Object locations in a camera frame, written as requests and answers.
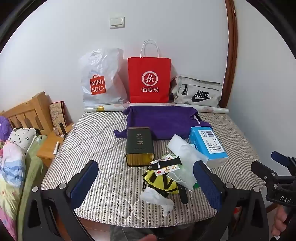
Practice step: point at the white tissue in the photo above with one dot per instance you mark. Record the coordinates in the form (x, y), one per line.
(155, 199)

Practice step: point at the purple plush toy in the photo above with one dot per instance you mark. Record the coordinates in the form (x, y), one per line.
(4, 127)

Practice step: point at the wooden headboard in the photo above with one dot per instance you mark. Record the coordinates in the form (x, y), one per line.
(30, 111)

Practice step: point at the brown wooden door frame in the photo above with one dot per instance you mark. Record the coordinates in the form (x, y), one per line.
(232, 46)

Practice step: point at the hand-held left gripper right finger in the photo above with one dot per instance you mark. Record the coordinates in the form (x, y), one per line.
(208, 185)

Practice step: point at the red paper bag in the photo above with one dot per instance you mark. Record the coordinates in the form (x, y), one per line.
(150, 67)

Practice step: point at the striped mattress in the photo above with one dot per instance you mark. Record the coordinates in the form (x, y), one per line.
(104, 162)

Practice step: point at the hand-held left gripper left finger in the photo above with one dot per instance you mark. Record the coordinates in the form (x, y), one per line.
(83, 183)

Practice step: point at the white tube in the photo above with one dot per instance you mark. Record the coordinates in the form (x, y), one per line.
(56, 147)

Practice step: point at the white spotted pillow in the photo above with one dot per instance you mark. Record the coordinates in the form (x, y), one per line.
(23, 139)

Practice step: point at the colourful printed quilt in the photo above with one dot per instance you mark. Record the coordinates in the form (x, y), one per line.
(10, 176)

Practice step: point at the white light switch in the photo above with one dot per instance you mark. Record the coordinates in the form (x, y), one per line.
(117, 22)

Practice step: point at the dark green tin box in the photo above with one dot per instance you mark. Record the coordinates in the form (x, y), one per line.
(138, 143)

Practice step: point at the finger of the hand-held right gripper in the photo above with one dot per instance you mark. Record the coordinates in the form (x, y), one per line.
(261, 169)
(278, 156)

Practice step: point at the white plastic shopping bag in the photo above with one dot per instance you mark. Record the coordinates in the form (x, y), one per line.
(104, 69)

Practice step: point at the blue cardboard box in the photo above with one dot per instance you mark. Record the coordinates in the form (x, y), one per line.
(208, 143)

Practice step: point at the rolled paper poster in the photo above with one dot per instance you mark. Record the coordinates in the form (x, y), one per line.
(101, 108)

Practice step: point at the fruit print sachet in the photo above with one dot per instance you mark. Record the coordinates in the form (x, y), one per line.
(165, 171)

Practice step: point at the patterned brown notebook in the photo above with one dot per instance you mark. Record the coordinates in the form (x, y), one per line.
(57, 114)

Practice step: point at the person's right hand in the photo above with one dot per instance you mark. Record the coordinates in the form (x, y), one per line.
(281, 220)

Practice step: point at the wooden nightstand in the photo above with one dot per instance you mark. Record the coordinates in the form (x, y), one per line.
(49, 148)

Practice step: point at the purple towel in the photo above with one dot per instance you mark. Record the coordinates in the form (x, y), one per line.
(161, 122)

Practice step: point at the grey waist bag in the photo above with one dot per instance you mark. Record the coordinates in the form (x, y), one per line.
(201, 87)

